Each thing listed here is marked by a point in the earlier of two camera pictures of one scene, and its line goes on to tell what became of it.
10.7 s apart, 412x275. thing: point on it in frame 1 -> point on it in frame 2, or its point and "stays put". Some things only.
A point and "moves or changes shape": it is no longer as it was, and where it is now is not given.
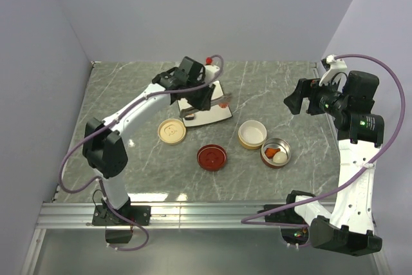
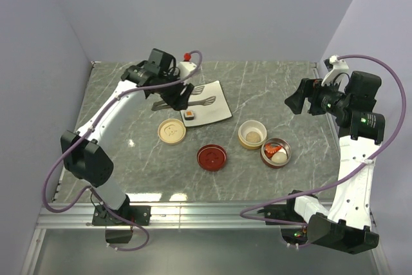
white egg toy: x=280 y=157 stays put
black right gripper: x=310 y=88 stays put
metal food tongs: x=221 y=100 moves or changes shape
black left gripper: x=204 y=104 -> x=178 y=101
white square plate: x=215 y=114 stays put
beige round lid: x=172 y=131 stays put
